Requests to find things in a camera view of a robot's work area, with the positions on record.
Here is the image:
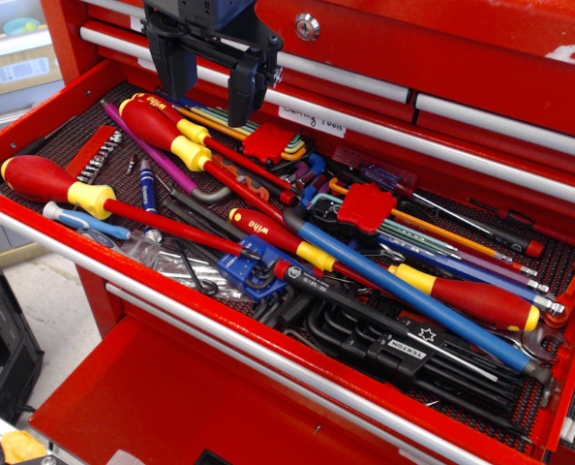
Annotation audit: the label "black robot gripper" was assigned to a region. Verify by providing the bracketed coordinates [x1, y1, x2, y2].
[141, 1, 284, 128]

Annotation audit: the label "red bit holder with bits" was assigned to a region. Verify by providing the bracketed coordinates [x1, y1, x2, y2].
[65, 125, 123, 184]

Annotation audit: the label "red holder coloured hex keys rear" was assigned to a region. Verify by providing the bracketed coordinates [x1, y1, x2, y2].
[168, 100, 307, 166]

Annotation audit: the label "red holder coloured hex keys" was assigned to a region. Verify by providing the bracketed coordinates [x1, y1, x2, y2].
[168, 100, 307, 166]
[309, 184, 566, 318]

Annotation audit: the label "red translucent bit case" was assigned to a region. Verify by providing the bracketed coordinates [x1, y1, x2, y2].
[332, 146, 418, 191]

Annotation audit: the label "red holder coloured hex keys centre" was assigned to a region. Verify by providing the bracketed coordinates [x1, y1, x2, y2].
[309, 184, 566, 318]

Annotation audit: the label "blue hex key holder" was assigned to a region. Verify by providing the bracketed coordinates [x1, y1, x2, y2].
[218, 235, 297, 301]

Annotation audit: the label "red yellow Wiha screwdriver rear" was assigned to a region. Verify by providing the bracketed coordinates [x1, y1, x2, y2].
[120, 92, 296, 205]

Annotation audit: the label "red yellow wiha screwdriver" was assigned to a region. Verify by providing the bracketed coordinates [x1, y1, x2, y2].
[229, 208, 380, 290]
[120, 92, 296, 205]

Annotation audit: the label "red yellow screwdriver back upper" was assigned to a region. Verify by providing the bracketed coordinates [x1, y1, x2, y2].
[119, 98, 284, 224]

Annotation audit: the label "white drawer label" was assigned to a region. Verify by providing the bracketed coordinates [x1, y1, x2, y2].
[278, 106, 347, 139]

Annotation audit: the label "silver cabinet lock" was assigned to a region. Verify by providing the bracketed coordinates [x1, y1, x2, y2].
[295, 13, 320, 42]

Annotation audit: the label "purple sleeved hex key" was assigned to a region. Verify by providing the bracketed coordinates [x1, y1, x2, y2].
[100, 99, 232, 204]

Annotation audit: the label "blue precision screwdriver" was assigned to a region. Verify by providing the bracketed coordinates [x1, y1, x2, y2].
[139, 159, 163, 243]

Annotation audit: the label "red yellow Wiha screwdriver centre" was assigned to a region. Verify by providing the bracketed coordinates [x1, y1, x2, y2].
[229, 208, 380, 290]

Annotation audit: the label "long blue sleeved hex key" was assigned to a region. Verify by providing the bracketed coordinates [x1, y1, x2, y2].
[283, 208, 556, 387]

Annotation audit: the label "cardboard box on shelf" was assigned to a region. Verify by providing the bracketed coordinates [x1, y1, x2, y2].
[0, 45, 62, 95]

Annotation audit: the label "clear plastic bag hex keys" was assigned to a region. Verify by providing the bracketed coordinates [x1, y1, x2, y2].
[122, 232, 253, 303]

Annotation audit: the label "large red yellow screwdriver front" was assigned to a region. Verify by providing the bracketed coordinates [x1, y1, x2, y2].
[0, 155, 261, 260]

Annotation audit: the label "light blue white screwdriver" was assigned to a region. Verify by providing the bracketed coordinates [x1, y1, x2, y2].
[43, 201, 143, 240]

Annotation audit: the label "red tool chest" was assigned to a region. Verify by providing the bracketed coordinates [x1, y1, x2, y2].
[0, 1, 575, 464]

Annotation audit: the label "red yellow screwdriver right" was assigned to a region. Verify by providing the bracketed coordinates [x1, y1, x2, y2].
[388, 263, 540, 331]

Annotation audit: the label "red black precision screwdriver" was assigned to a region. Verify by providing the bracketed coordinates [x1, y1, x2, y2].
[466, 216, 545, 259]

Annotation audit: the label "black computer case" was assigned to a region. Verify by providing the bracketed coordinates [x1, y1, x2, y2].
[0, 265, 44, 423]

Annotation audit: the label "black mesh drawer liner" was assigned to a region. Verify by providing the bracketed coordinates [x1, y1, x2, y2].
[0, 80, 575, 454]

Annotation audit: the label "silver open end wrench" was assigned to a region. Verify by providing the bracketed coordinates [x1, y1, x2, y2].
[493, 324, 568, 364]

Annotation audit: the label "black Tekton hex key set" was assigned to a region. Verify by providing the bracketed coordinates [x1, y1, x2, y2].
[253, 286, 530, 438]

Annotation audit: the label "purple clear handle screwdriver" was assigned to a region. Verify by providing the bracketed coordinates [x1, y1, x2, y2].
[360, 164, 487, 237]

